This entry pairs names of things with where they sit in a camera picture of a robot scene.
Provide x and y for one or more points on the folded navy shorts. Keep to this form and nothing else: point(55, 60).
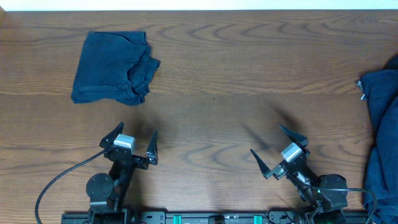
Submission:
point(116, 66)

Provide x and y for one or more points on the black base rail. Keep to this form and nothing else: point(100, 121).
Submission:
point(270, 217)

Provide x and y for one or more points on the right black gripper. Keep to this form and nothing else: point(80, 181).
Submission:
point(280, 172)

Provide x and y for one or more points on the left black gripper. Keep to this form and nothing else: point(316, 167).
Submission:
point(151, 156)

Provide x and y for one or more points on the dark garment at edge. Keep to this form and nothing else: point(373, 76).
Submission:
point(392, 63)

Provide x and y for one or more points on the navy blue shorts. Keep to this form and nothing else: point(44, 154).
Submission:
point(380, 91)

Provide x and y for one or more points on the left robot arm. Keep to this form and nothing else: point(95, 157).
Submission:
point(107, 191)

